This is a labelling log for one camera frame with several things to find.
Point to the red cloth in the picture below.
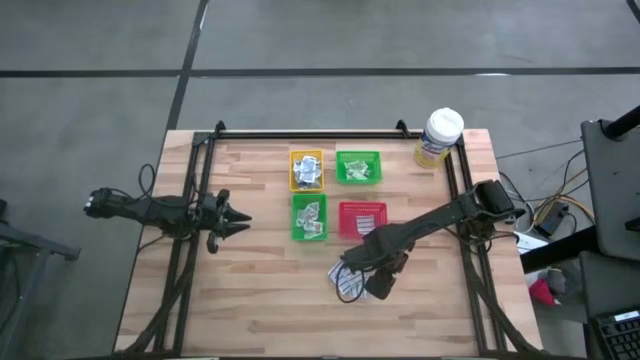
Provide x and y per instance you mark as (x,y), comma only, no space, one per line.
(542,292)

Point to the black laptop keyboard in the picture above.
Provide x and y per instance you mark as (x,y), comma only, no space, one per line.
(620,340)

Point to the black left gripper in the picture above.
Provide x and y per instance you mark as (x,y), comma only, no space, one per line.
(221,220)

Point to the black pole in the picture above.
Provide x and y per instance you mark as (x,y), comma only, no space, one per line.
(622,122)

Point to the white blue-striped bandage wrapper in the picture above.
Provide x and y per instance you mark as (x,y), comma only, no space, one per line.
(359,279)
(358,293)
(332,272)
(346,287)
(365,225)

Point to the white blue alcohol wipe packet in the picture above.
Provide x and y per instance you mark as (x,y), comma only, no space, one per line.
(308,185)
(300,165)
(310,163)
(314,175)
(301,178)

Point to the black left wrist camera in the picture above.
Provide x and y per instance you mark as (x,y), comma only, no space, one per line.
(207,210)

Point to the yellow plastic basket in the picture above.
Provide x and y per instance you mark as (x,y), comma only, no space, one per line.
(291,170)

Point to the black power adapter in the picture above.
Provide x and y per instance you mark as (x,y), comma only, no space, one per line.
(550,220)

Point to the grey metal stand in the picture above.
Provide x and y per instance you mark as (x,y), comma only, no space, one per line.
(40,245)

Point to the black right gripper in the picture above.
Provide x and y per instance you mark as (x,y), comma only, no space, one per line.
(380,247)

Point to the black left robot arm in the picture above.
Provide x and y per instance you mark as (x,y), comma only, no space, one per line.
(150,212)

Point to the Lysol wipes canister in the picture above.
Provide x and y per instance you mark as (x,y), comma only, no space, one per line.
(442,127)

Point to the white paper sheet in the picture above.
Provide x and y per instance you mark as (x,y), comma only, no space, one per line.
(530,242)

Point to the red plastic basket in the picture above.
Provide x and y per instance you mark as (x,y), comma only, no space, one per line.
(347,225)

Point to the green plastic basket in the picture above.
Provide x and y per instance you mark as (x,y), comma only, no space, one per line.
(295,200)
(375,157)

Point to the grey cloth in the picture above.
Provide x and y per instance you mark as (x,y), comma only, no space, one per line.
(562,280)

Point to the black metal table frame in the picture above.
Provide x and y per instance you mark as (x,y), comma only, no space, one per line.
(310,134)

